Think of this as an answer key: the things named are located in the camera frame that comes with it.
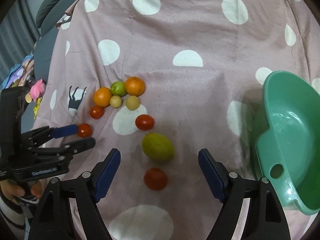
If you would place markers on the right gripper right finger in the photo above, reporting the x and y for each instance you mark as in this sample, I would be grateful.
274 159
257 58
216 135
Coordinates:
265 219

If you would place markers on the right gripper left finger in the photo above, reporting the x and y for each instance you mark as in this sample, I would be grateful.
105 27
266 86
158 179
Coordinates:
53 217

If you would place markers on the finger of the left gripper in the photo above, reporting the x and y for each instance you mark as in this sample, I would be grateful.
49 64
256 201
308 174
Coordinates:
39 136
68 149

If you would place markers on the red tomato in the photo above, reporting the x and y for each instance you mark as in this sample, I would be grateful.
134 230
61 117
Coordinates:
144 122
96 112
84 130
155 179

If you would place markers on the large orange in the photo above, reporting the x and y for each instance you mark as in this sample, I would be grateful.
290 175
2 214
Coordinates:
102 97

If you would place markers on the beige round fruit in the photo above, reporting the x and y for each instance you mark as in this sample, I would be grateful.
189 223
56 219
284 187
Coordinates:
116 101
132 102

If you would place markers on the striped left sleeve forearm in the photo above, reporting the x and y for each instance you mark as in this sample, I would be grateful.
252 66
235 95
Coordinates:
15 218

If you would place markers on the left hand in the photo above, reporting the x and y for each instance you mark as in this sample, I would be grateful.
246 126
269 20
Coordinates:
12 191

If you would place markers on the pink plush toy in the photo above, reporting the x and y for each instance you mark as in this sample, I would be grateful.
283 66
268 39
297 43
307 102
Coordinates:
37 90

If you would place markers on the colourful toy pile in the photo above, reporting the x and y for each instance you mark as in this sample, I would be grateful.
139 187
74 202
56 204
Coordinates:
19 73

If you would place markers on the green plastic basin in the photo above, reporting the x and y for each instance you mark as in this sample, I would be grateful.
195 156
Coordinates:
285 141

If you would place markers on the small green apple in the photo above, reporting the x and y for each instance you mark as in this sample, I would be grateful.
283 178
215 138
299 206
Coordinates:
118 88

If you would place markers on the yellow-green mango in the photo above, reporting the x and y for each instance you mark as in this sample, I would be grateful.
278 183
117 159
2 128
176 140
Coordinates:
158 147

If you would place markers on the orange right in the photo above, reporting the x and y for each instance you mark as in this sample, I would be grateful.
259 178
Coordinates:
134 86

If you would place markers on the pink polka dot blanket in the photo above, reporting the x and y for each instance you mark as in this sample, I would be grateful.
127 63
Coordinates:
204 63

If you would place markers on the grey pillow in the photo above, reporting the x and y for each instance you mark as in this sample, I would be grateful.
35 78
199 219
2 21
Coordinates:
50 12

